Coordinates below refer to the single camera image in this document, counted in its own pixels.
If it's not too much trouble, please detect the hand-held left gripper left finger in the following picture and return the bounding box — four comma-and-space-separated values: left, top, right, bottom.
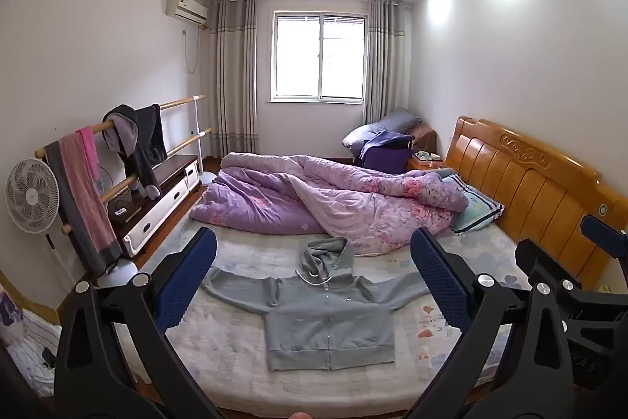
53, 227, 227, 419

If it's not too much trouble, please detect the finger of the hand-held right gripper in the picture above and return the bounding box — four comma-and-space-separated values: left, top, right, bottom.
580, 215, 628, 259
514, 238, 592, 302

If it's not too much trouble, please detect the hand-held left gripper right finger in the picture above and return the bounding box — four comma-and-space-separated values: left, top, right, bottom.
402, 227, 579, 419

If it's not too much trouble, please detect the grey zip hoodie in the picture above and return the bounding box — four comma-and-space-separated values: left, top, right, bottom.
200, 237, 433, 371

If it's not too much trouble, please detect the light blue pillow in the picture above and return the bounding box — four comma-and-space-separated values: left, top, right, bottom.
436, 168, 506, 236

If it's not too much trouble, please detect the white brown low cabinet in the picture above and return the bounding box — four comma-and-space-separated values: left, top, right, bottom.
108, 154, 203, 260

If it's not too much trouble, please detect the bed with patterned sheet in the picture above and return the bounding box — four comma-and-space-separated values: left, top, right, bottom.
114, 223, 537, 414

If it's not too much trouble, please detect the black device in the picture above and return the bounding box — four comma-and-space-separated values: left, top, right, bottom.
109, 198, 136, 224

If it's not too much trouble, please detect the purple floral quilt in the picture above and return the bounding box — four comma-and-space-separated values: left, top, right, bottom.
189, 152, 470, 257

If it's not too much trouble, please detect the wooden nightstand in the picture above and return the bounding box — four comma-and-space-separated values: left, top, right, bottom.
406, 151, 445, 175

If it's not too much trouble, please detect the grey pink striped towel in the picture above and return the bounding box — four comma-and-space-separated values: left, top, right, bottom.
45, 132, 124, 276

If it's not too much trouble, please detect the purple cloth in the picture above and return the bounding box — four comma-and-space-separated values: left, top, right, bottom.
359, 131, 416, 170

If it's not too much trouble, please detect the dark jacket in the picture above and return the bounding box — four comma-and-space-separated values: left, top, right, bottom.
102, 104, 168, 200

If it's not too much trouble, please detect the brown armchair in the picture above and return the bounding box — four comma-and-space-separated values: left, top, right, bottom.
408, 121, 438, 156

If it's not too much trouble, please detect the light grey garment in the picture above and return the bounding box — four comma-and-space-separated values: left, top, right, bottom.
104, 109, 142, 159

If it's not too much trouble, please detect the wooden bar rack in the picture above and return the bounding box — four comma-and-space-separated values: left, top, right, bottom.
35, 94, 217, 237

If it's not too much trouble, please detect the white standing fan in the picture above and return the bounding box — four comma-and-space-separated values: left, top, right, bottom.
6, 158, 139, 289

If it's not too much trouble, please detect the striped white cloth pile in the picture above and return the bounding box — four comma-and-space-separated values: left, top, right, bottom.
0, 290, 64, 400

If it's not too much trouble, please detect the grey curtain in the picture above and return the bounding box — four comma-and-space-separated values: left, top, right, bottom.
208, 0, 259, 161
363, 0, 411, 165

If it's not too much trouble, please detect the window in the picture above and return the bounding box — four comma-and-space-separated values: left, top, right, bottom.
269, 9, 369, 104

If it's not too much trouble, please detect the white air conditioner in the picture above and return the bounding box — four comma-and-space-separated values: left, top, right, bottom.
165, 0, 209, 27

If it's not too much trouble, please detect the wooden bed frame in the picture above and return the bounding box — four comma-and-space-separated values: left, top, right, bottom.
122, 115, 620, 419

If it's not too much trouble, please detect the air conditioner cable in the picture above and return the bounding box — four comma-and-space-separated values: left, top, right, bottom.
181, 26, 203, 74

